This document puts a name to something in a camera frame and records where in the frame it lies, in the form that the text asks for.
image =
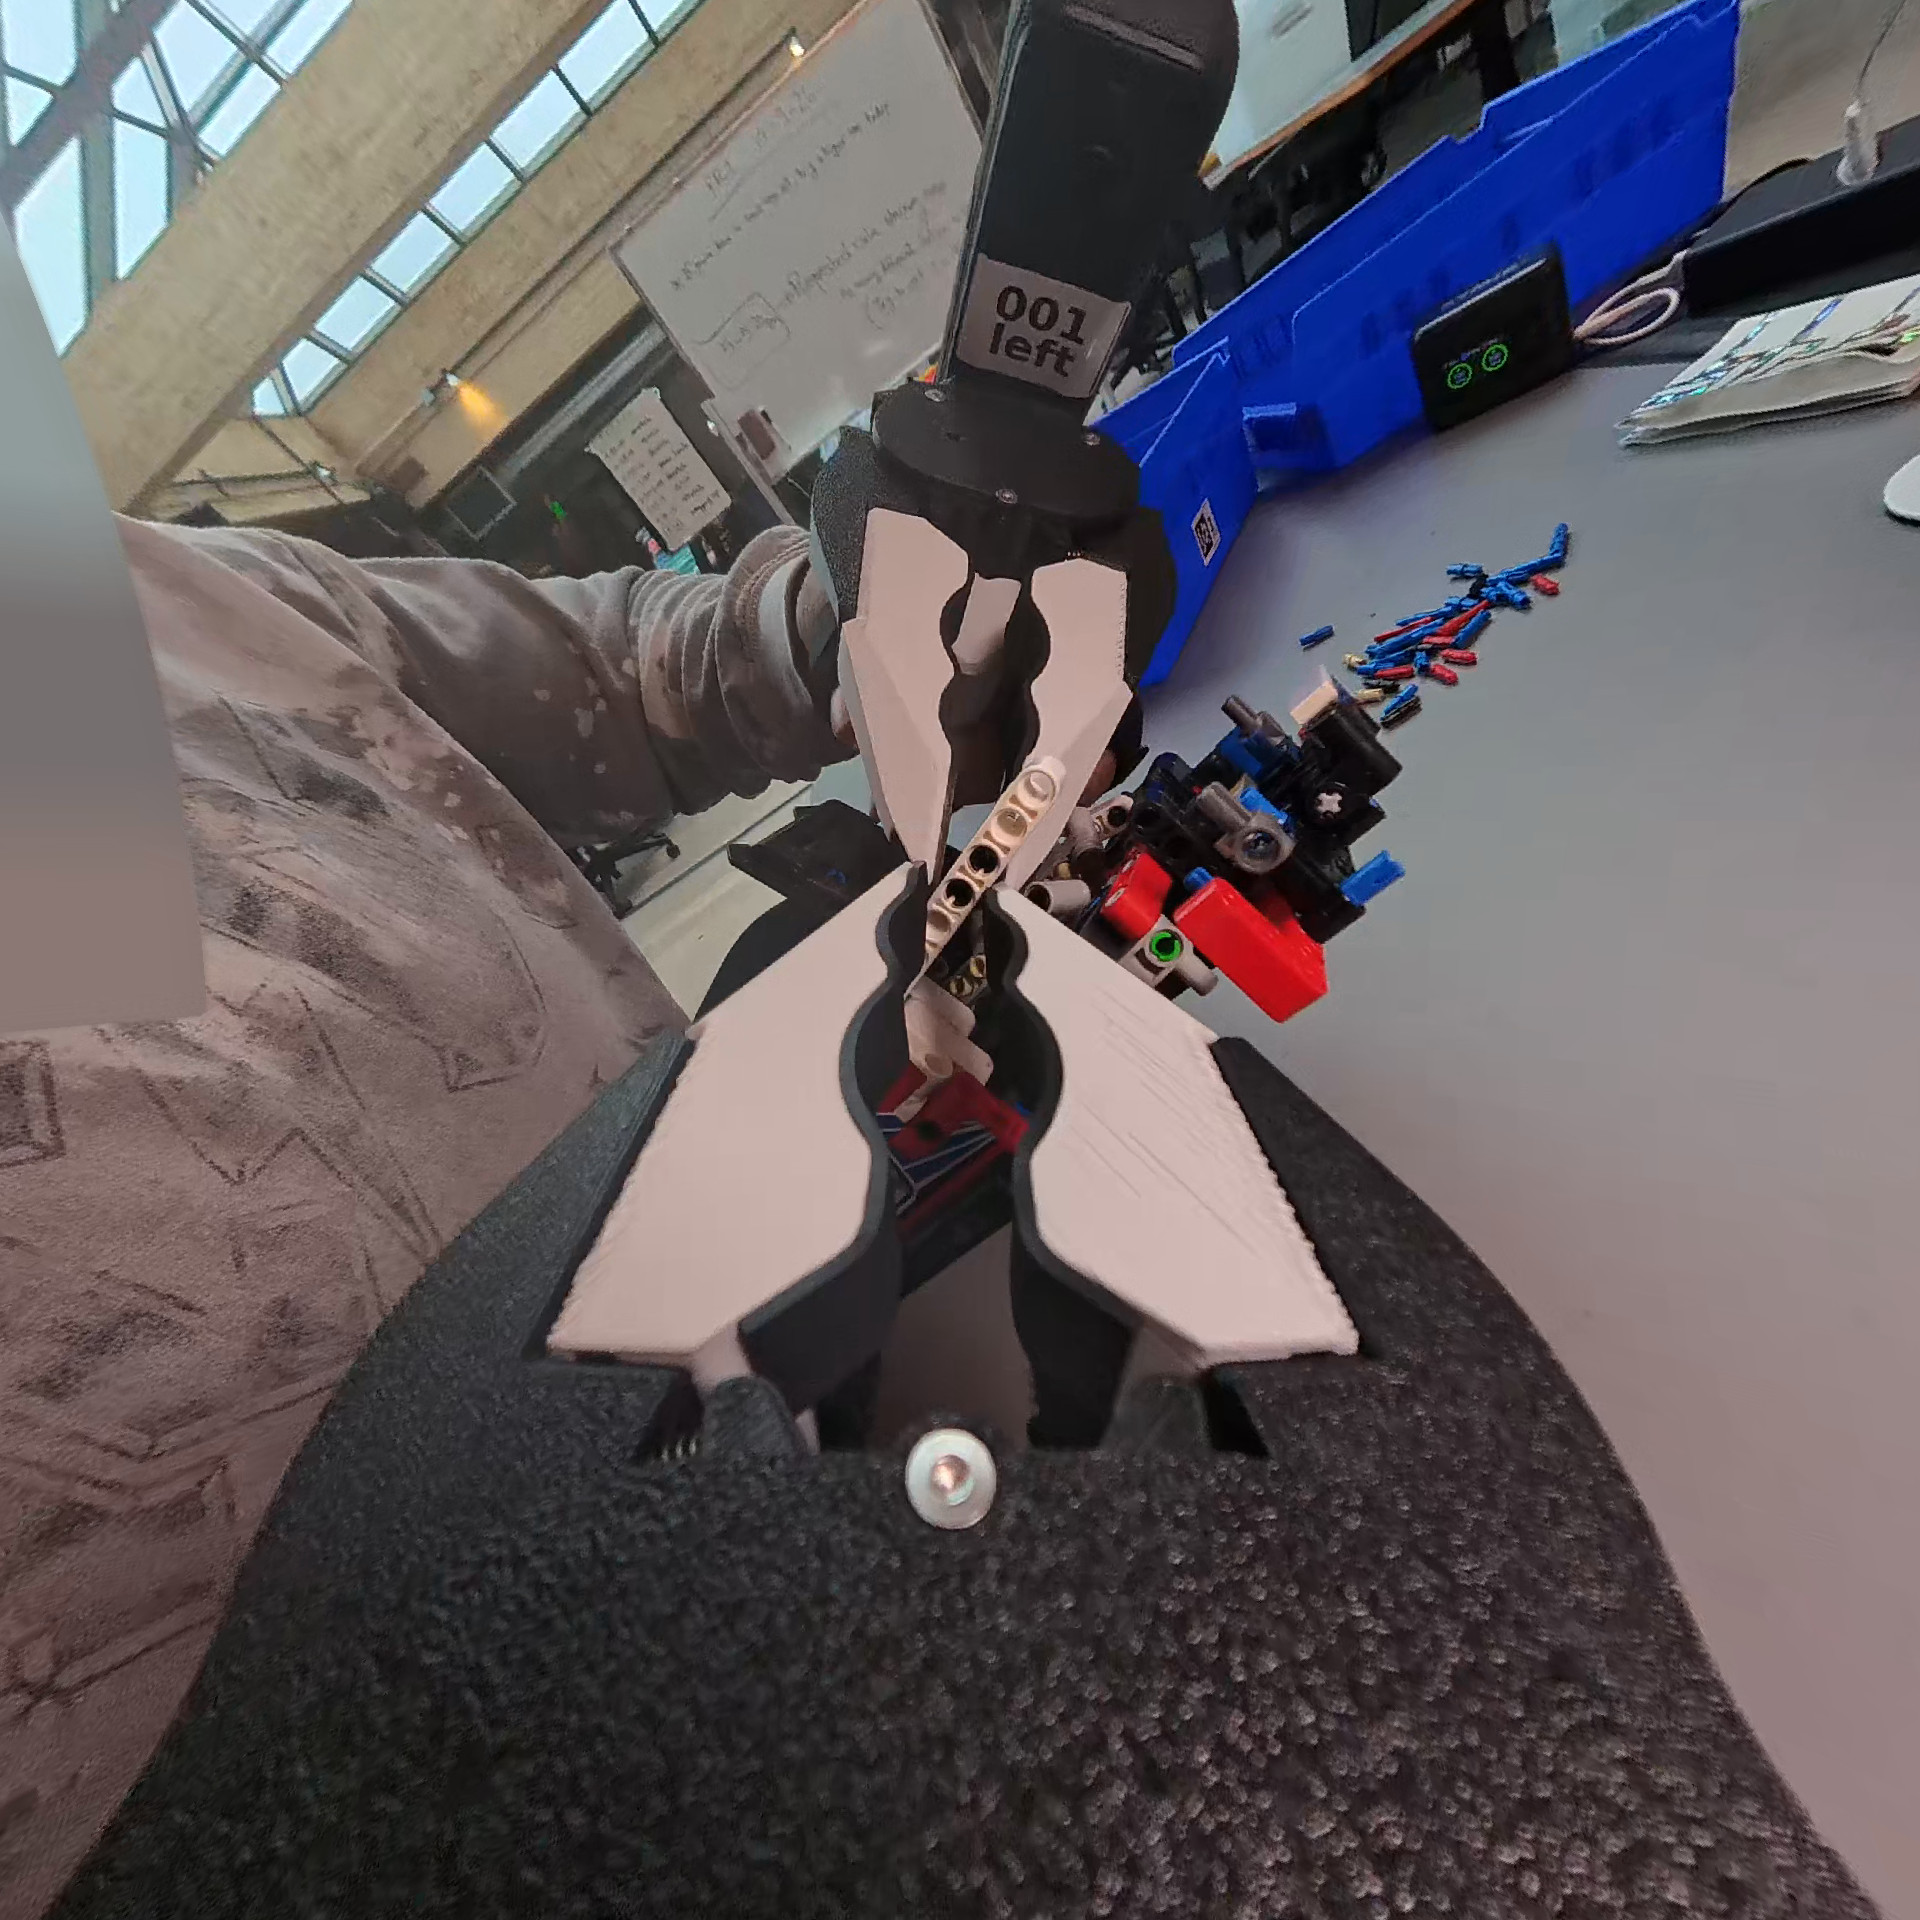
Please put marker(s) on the person's torso in grey sweatshirt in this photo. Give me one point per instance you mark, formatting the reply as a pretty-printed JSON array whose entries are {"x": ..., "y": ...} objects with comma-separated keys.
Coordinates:
[{"x": 299, "y": 1125}]

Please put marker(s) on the person's left forearm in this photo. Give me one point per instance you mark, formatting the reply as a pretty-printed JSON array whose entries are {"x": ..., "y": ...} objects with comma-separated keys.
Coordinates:
[{"x": 674, "y": 674}]

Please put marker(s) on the long blue plastic bin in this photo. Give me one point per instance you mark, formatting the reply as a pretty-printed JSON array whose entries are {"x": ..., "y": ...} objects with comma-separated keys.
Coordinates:
[{"x": 1501, "y": 165}]

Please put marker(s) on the toy brick race car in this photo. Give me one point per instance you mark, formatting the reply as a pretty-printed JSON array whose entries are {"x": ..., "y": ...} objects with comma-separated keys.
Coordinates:
[{"x": 1245, "y": 937}]

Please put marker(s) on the black flat box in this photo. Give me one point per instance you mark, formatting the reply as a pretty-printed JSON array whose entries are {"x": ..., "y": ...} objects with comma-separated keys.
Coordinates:
[{"x": 1800, "y": 241}]

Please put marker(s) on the whiteboard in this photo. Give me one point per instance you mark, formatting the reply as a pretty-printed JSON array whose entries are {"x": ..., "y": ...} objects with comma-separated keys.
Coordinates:
[{"x": 810, "y": 224}]

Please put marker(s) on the open blue plastic bin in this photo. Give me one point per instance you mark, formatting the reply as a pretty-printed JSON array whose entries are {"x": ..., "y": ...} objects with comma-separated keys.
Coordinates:
[{"x": 1185, "y": 451}]

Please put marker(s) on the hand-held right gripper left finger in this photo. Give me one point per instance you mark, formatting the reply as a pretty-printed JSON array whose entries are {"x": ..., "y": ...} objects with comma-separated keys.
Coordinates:
[{"x": 720, "y": 1201}]

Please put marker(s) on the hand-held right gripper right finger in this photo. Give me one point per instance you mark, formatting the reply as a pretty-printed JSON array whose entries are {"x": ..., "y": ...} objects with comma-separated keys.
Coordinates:
[{"x": 1171, "y": 1201}]

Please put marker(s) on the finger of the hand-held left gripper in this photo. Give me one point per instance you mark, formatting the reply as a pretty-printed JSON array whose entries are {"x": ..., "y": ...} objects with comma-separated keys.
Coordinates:
[
  {"x": 891, "y": 660},
  {"x": 1089, "y": 645}
]

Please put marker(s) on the black power bank with display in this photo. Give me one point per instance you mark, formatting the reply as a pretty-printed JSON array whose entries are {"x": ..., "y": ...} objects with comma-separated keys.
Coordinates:
[{"x": 1485, "y": 322}]

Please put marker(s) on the grey desk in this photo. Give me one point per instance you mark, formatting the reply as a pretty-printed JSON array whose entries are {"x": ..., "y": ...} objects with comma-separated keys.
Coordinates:
[{"x": 1575, "y": 975}]

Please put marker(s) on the stack of paper booklets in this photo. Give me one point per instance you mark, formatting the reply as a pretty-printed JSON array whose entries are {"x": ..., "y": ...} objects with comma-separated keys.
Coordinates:
[{"x": 1770, "y": 368}]

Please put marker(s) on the white brick beam with holes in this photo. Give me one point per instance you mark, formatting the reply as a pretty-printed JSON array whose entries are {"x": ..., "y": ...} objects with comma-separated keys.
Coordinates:
[{"x": 983, "y": 856}]

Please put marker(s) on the paper flip chart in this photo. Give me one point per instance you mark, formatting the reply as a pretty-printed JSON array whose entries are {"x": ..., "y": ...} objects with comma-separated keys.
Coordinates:
[{"x": 661, "y": 464}]

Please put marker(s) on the pile of small brick pins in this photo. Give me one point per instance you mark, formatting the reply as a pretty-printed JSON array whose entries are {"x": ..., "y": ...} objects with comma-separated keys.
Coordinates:
[{"x": 1447, "y": 628}]

